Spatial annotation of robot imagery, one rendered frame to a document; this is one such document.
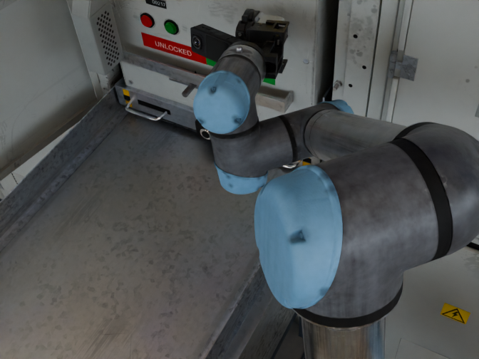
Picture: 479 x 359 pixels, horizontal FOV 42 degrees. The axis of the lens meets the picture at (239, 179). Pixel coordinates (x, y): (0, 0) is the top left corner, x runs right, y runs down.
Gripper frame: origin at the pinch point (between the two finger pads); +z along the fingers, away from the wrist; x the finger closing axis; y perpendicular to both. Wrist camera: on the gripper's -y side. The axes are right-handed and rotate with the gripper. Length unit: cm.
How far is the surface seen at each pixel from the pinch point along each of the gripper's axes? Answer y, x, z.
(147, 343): -11, -49, -37
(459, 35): 33.7, 4.6, -10.9
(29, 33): -52, -10, 7
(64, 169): -44, -39, -1
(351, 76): 17.9, -8.6, -0.9
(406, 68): 27.0, -3.2, -7.0
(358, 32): 18.2, 0.8, -3.5
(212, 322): -1, -47, -30
